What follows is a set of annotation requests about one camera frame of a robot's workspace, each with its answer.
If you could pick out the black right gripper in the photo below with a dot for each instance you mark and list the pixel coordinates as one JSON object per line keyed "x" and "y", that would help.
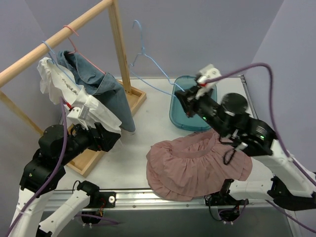
{"x": 187, "y": 101}

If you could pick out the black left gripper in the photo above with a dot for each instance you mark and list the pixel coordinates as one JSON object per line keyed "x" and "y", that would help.
{"x": 104, "y": 138}

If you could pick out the blue denim skirt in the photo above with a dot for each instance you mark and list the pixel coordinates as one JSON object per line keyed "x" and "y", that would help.
{"x": 102, "y": 85}

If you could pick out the blue wire hanger front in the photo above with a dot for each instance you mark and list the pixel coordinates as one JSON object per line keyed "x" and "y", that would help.
{"x": 144, "y": 54}

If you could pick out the blue wire hanger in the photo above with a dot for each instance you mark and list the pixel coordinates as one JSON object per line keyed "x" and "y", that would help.
{"x": 144, "y": 54}
{"x": 53, "y": 58}

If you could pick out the pink ruffled skirt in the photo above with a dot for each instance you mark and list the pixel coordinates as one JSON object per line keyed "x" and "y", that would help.
{"x": 192, "y": 166}

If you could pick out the white ruffled skirt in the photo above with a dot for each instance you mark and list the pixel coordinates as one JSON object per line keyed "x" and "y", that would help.
{"x": 56, "y": 85}

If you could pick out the pink wire hanger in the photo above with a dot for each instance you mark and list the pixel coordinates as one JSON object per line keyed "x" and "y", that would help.
{"x": 76, "y": 50}

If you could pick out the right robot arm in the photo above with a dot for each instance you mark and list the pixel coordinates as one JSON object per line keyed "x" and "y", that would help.
{"x": 290, "y": 186}

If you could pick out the teal plastic tray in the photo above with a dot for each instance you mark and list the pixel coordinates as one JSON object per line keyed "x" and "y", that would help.
{"x": 177, "y": 115}

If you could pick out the wooden clothes rack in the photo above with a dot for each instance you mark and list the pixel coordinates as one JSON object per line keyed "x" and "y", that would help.
{"x": 84, "y": 163}

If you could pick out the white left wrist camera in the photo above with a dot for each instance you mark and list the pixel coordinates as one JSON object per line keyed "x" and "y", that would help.
{"x": 78, "y": 115}

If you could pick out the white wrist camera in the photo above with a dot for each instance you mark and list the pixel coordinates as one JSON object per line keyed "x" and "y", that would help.
{"x": 205, "y": 79}
{"x": 78, "y": 115}

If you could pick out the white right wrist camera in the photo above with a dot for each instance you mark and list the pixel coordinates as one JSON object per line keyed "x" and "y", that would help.
{"x": 205, "y": 79}

